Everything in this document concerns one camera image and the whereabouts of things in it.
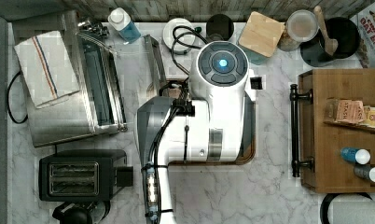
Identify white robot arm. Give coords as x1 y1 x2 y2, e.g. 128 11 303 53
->
134 41 250 224

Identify white green-rimmed plate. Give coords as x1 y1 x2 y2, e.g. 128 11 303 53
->
162 18 195 54

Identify stainless steel toaster oven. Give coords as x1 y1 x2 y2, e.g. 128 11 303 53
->
12 10 127 147

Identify dark grey tumbler cup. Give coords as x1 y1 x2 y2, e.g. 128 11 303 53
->
206 14 234 41

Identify teal canister with wooden lid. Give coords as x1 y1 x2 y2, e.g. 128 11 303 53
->
238 11 285 65

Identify blue soap dispenser bottle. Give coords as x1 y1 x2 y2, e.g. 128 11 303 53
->
107 7 141 43

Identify black two-slot toaster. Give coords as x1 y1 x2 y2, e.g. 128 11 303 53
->
38 149 133 202

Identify wooden drawer organizer box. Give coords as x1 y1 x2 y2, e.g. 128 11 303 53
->
299 68 375 193

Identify glass jar with clear lid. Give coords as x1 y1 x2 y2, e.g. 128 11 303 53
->
277 9 318 51

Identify pink stash tea box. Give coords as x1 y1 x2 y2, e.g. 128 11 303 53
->
325 98 365 124

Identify folded white striped towel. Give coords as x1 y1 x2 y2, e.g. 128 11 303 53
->
14 31 80 108

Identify wooden spoon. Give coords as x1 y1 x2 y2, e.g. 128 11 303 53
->
313 6 339 56

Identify black utensil holder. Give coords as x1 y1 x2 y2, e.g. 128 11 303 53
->
300 17 361 67

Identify paper towel roll on holder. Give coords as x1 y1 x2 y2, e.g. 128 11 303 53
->
320 193 375 224

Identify blue spice can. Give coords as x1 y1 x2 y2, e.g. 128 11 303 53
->
340 147 371 164

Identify yellow tea box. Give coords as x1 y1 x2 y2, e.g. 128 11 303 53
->
362 105 375 128

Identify grey spice can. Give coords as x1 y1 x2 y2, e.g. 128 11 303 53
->
354 164 375 183

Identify oat bites cereal box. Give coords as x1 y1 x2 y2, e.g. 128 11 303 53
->
351 2 375 68

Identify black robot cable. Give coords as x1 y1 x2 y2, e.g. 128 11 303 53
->
170 24 209 77

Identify black drawer handle bar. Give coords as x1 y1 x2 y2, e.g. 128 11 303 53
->
289 84 313 177

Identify black toaster oven power cord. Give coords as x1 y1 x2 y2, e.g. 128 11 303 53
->
6 71 29 125

